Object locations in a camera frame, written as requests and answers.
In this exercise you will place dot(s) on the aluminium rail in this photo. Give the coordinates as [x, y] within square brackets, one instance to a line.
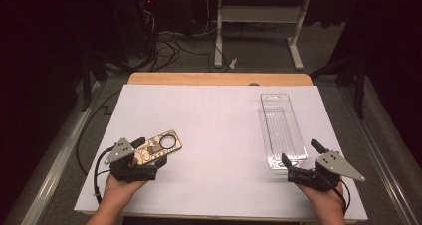
[56, 162]
[381, 145]

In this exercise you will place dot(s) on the black stand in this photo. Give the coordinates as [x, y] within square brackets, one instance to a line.
[360, 85]
[88, 72]

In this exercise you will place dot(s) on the person's left hand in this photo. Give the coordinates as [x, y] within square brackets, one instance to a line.
[121, 189]

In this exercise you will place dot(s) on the white metal stand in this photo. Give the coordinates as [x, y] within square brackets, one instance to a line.
[258, 14]

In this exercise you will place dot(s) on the wooden table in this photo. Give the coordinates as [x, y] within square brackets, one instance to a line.
[215, 79]

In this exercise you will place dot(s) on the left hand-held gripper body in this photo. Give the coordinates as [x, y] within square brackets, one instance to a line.
[132, 172]

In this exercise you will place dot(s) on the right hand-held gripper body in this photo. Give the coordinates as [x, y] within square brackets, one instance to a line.
[326, 172]

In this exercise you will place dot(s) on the person's right hand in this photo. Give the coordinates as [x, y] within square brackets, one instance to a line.
[323, 198]

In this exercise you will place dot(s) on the small white floor object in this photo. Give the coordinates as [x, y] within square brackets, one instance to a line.
[233, 63]

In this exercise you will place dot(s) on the clear plastic package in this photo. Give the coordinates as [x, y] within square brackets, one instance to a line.
[282, 128]

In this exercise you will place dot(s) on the white paper sheet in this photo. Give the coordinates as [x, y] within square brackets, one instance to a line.
[212, 128]

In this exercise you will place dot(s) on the dark equipment with red light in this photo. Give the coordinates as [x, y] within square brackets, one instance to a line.
[146, 16]

